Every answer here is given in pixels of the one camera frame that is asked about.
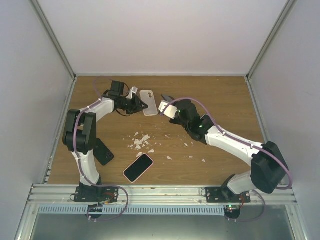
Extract beige phone case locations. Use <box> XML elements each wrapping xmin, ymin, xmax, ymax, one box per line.
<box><xmin>139</xmin><ymin>90</ymin><xmax>158</xmax><ymax>117</ymax></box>

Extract black smartphone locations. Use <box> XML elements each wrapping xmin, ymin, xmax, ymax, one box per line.
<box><xmin>161</xmin><ymin>94</ymin><xmax>175</xmax><ymax>103</ymax></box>

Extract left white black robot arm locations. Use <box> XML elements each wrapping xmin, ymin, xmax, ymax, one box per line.
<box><xmin>62</xmin><ymin>81</ymin><xmax>148</xmax><ymax>202</ymax></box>

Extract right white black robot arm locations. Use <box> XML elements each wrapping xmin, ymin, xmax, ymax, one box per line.
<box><xmin>161</xmin><ymin>98</ymin><xmax>291</xmax><ymax>203</ymax></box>

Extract black phone face down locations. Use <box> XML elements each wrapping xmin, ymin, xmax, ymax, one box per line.
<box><xmin>93</xmin><ymin>138</ymin><xmax>115</xmax><ymax>166</ymax></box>

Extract phone in pink case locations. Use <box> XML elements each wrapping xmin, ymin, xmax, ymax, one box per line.
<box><xmin>123</xmin><ymin>153</ymin><xmax>154</xmax><ymax>184</ymax></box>

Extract phone in blue case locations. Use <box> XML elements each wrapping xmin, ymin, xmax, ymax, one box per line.
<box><xmin>200</xmin><ymin>114</ymin><xmax>215</xmax><ymax>126</ymax></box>

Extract white debris pile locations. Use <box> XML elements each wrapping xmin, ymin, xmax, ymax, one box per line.
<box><xmin>127</xmin><ymin>131</ymin><xmax>156</xmax><ymax>153</ymax></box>

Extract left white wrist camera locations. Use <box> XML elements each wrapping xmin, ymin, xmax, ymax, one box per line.
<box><xmin>126</xmin><ymin>86</ymin><xmax>138</xmax><ymax>99</ymax></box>

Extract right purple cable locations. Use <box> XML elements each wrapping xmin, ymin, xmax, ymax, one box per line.
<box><xmin>159</xmin><ymin>97</ymin><xmax>293</xmax><ymax>223</ymax></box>

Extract purple cable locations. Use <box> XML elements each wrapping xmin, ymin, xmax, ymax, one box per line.
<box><xmin>73</xmin><ymin>76</ymin><xmax>130</xmax><ymax>223</ymax></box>
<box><xmin>159</xmin><ymin>97</ymin><xmax>293</xmax><ymax>223</ymax></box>

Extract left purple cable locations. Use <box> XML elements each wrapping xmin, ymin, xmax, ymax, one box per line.
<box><xmin>73</xmin><ymin>76</ymin><xmax>130</xmax><ymax>223</ymax></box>

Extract left aluminium corner post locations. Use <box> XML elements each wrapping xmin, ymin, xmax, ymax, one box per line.
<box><xmin>29</xmin><ymin>0</ymin><xmax>77</xmax><ymax>81</ymax></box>

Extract aluminium corner post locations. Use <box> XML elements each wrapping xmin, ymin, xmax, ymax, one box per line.
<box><xmin>29</xmin><ymin>0</ymin><xmax>77</xmax><ymax>81</ymax></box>
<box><xmin>245</xmin><ymin>0</ymin><xmax>297</xmax><ymax>82</ymax></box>

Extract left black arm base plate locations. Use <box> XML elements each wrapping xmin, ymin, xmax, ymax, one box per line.
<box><xmin>70</xmin><ymin>184</ymin><xmax>119</xmax><ymax>204</ymax></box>

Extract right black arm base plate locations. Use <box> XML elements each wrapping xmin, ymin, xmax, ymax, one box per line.
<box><xmin>200</xmin><ymin>186</ymin><xmax>251</xmax><ymax>204</ymax></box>

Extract aluminium front rail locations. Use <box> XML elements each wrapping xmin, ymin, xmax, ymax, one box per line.
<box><xmin>27</xmin><ymin>184</ymin><xmax>298</xmax><ymax>206</ymax></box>

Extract grey slotted cable duct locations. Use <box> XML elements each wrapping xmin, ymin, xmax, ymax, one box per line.
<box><xmin>38</xmin><ymin>204</ymin><xmax>225</xmax><ymax>216</ymax></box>

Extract right aluminium corner post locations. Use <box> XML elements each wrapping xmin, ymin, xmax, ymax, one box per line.
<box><xmin>245</xmin><ymin>0</ymin><xmax>297</xmax><ymax>82</ymax></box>

